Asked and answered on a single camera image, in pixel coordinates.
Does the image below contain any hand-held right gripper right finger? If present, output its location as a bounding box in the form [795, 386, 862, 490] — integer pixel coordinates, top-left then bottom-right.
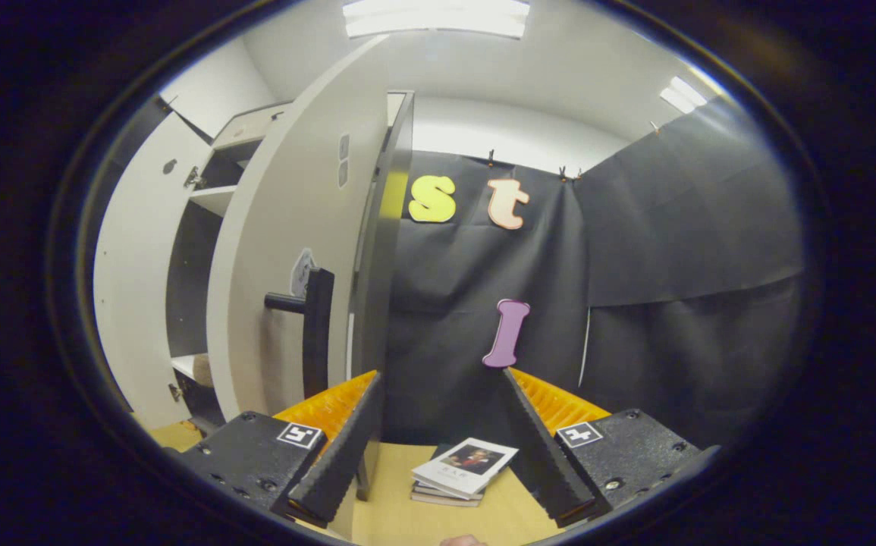
[500, 367, 719, 529]

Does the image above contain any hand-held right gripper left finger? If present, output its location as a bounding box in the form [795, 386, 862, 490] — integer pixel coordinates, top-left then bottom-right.
[176, 370, 387, 529]

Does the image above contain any grey white shoe cabinet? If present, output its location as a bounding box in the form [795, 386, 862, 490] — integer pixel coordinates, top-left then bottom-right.
[165, 89, 416, 448]

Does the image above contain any white cabinet door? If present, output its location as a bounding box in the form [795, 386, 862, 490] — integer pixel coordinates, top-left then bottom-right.
[206, 34, 393, 541]
[93, 112, 215, 431]

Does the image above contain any white booklet with photo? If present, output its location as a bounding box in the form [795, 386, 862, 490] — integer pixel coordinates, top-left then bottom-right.
[411, 438, 520, 499]

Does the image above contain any thin book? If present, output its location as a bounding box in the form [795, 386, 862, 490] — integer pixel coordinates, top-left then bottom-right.
[410, 482, 484, 508]

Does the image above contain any black backdrop cloth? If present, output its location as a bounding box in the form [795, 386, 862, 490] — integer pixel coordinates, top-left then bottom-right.
[381, 95, 807, 450]

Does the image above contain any small ceiling light panel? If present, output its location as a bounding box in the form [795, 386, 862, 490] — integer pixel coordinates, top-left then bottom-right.
[659, 76, 708, 115]

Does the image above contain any large ceiling light panel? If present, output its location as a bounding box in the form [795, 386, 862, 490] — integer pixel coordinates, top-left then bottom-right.
[343, 0, 531, 40]

